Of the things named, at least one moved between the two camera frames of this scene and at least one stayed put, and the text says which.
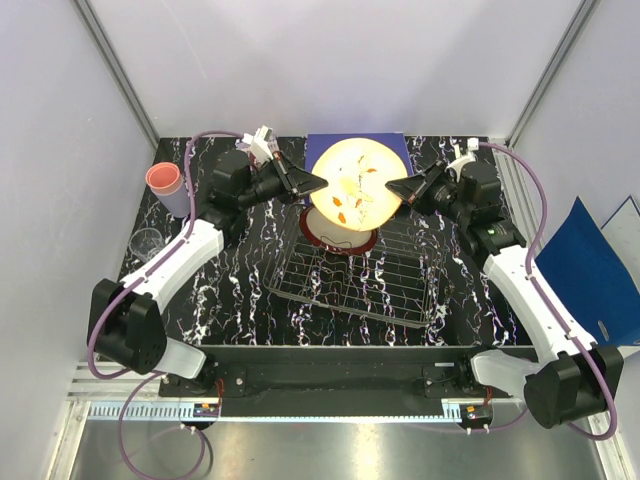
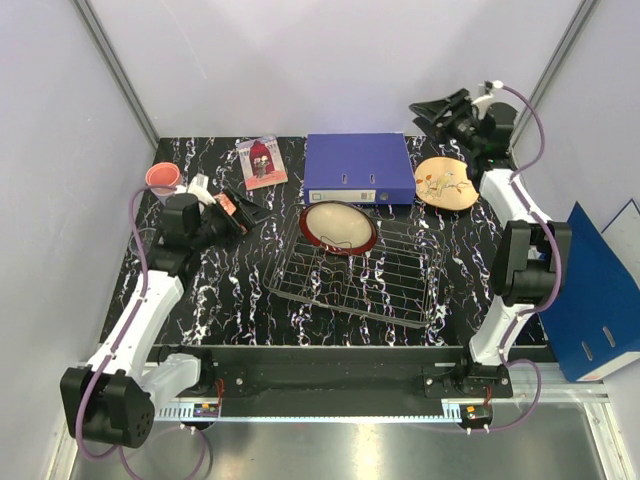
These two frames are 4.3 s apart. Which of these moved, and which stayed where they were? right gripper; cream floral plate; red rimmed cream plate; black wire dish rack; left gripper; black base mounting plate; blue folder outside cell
Moved: left gripper; cream floral plate; right gripper
Stayed: black base mounting plate; red rimmed cream plate; black wire dish rack; blue folder outside cell
